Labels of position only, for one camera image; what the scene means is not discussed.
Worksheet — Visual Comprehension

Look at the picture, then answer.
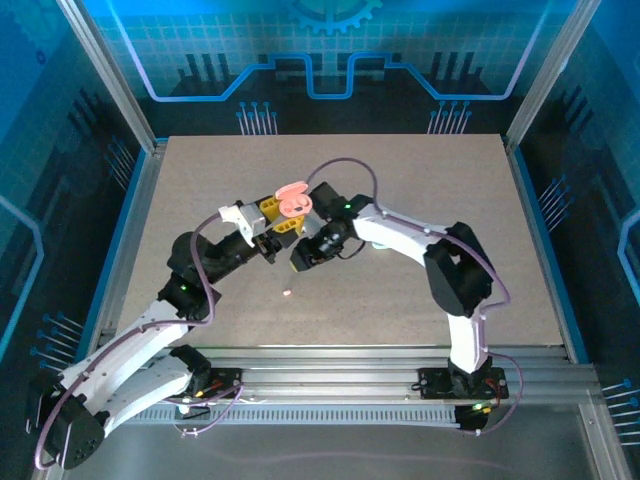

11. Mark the salmon pink charging case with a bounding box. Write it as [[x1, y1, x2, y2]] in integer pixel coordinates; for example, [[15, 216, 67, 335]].
[[274, 180, 315, 220]]

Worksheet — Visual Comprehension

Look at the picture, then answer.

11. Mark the aluminium base beam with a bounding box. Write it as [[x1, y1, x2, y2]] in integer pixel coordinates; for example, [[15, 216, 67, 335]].
[[97, 343, 599, 407]]

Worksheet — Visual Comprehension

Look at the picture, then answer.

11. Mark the black junction box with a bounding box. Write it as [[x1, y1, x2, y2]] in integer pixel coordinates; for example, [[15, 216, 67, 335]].
[[453, 402, 494, 435]]

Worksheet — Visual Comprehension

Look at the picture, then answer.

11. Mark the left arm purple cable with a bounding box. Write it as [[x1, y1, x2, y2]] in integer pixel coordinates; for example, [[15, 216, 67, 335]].
[[32, 209, 247, 471]]

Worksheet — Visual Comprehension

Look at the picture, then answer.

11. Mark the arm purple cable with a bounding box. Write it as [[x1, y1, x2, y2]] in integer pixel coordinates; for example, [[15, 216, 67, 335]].
[[305, 157, 525, 437], [32, 209, 247, 471]]

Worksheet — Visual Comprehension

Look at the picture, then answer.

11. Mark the aluminium side rail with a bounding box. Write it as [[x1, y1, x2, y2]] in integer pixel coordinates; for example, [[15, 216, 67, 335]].
[[84, 139, 169, 351], [502, 137, 576, 361]]

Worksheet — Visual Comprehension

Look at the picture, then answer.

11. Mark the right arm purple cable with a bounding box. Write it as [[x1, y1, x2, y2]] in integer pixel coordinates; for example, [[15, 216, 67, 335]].
[[305, 157, 525, 437]]

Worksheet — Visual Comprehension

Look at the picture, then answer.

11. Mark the slotted metal cable duct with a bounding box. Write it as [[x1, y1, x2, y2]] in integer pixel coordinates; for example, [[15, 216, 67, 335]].
[[82, 405, 464, 427]]

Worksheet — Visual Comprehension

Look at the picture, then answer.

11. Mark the aluminium frame post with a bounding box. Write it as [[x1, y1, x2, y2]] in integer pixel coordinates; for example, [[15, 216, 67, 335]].
[[503, 0, 605, 154], [55, 0, 170, 154]]

